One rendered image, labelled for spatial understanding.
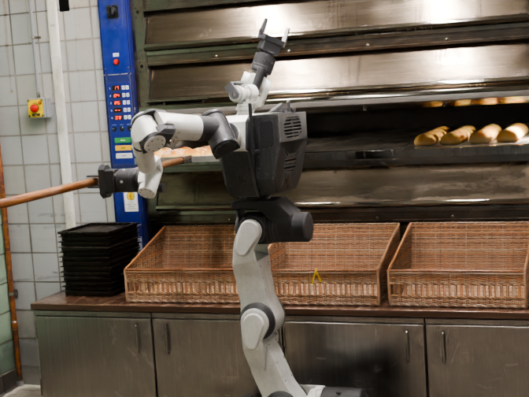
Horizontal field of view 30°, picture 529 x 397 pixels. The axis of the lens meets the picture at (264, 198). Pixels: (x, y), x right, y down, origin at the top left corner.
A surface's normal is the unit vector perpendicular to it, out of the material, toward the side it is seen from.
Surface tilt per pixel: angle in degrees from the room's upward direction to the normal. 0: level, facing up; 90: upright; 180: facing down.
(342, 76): 70
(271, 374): 90
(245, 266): 114
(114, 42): 90
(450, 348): 90
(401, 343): 90
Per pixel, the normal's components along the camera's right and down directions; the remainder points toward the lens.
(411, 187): -0.31, -0.19
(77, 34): -0.33, 0.13
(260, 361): -0.34, 0.54
